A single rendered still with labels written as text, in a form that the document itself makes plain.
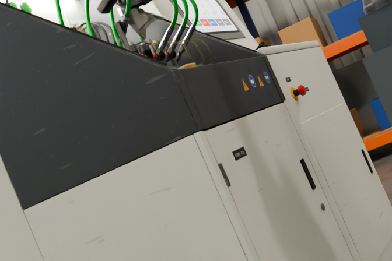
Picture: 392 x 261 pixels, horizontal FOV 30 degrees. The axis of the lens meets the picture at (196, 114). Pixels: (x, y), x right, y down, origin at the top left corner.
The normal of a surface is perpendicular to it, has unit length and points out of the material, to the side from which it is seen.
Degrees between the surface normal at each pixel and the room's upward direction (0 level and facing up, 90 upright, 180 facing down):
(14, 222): 90
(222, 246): 90
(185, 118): 90
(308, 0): 90
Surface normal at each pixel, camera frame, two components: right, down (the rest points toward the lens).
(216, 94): 0.82, -0.38
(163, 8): 0.71, -0.59
